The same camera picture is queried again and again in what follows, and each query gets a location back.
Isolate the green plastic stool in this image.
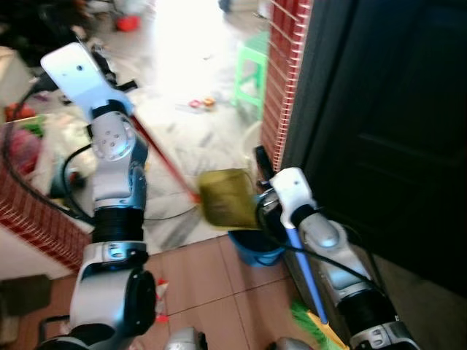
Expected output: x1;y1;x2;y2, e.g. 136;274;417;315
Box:
232;31;272;112

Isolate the silver robot foot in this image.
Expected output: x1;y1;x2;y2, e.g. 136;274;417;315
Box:
165;327;208;350
271;338;316;350

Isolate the silver robot right foot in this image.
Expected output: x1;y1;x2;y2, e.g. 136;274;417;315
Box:
271;338;316;350

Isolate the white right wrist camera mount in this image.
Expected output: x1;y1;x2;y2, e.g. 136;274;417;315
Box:
269;167;320;228

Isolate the red brick pillar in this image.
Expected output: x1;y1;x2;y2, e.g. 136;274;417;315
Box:
260;0;313;173

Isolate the red plastic bowl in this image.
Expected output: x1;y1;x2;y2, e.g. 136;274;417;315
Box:
115;14;141;33

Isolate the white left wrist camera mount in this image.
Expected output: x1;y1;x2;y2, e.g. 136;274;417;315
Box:
40;42;135;122

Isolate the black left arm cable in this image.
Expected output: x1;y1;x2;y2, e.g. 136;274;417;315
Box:
0;82;99;228

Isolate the red green clutter pile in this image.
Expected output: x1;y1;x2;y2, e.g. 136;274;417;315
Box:
0;102;93;199

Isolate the dark panelled door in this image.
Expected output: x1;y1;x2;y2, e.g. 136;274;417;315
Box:
282;0;467;296

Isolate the red white litter wrapper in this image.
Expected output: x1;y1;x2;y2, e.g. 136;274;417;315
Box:
153;279;171;324

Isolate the red-handled olive broom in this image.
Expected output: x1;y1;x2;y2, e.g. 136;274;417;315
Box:
130;115;258;232

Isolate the small colourful floor toy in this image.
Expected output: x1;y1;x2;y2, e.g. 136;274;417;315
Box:
188;96;217;112

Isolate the green bristle brush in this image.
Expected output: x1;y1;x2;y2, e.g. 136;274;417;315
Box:
290;300;350;350

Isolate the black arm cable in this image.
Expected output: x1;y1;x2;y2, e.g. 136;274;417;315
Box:
254;191;383;287
0;82;99;228

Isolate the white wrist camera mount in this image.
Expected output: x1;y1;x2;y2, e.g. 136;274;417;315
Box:
40;42;135;122
269;167;320;228

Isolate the silver robot left foot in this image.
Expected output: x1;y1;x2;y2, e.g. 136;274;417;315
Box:
165;327;208;350

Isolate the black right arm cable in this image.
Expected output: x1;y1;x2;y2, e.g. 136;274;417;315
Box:
254;191;383;287

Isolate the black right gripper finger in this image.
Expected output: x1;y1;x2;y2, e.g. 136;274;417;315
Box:
252;145;277;184

